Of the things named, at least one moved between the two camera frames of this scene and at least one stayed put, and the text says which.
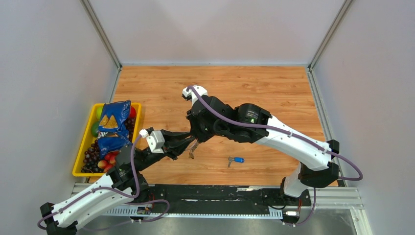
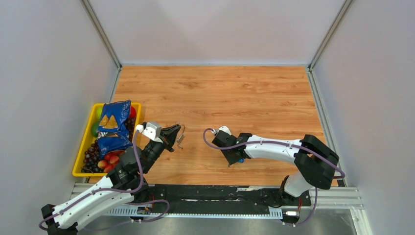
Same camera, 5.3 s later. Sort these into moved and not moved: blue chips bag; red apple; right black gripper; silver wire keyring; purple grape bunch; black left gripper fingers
Moved: right black gripper; silver wire keyring
Not moved: red apple; purple grape bunch; black left gripper fingers; blue chips bag
